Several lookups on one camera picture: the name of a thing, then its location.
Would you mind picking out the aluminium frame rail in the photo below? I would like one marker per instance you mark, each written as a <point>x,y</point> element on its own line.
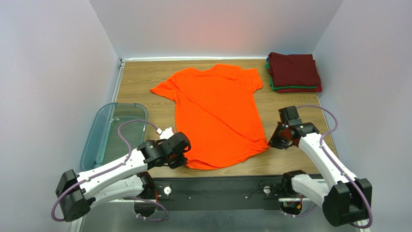
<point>114,216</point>

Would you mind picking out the clear blue plastic bin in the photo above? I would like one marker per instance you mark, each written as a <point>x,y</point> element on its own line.
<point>104,144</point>

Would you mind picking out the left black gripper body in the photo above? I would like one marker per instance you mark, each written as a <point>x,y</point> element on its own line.
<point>179,159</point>

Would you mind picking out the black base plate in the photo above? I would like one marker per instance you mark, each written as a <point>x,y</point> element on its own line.
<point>225,193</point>

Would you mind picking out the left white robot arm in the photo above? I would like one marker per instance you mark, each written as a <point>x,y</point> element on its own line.
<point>125,177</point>

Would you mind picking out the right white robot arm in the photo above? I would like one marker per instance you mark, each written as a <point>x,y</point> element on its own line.
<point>344,198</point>

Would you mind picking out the folded red t-shirt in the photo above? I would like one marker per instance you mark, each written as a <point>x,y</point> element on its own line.
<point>294,89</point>

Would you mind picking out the orange t-shirt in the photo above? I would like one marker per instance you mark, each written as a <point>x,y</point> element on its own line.
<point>216,110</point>

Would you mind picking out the folded maroon t-shirt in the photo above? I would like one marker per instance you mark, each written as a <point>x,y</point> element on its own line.
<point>293,70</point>

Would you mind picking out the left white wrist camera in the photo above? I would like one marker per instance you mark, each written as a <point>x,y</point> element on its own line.
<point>167,133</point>

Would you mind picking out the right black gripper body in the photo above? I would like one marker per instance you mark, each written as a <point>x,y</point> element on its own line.
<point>277,138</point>

